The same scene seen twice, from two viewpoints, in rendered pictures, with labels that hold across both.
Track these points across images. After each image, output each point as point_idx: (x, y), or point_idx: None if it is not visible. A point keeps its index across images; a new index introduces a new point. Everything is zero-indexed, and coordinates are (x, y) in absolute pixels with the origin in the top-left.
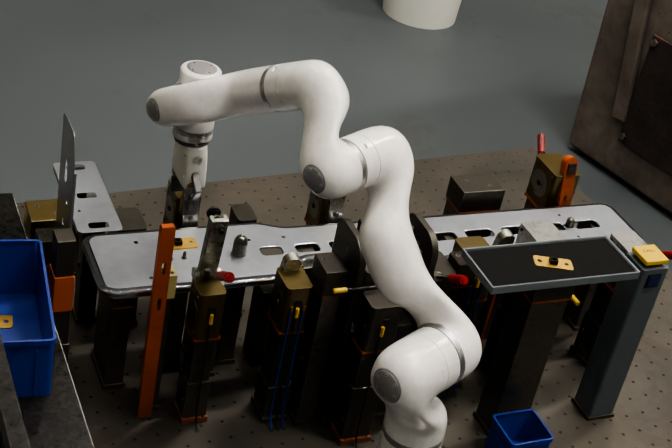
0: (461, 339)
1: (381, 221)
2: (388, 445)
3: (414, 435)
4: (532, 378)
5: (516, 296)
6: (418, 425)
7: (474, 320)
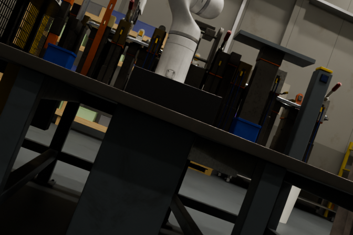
0: None
1: None
2: (168, 35)
3: (180, 22)
4: (257, 109)
5: (255, 65)
6: (182, 12)
7: (237, 99)
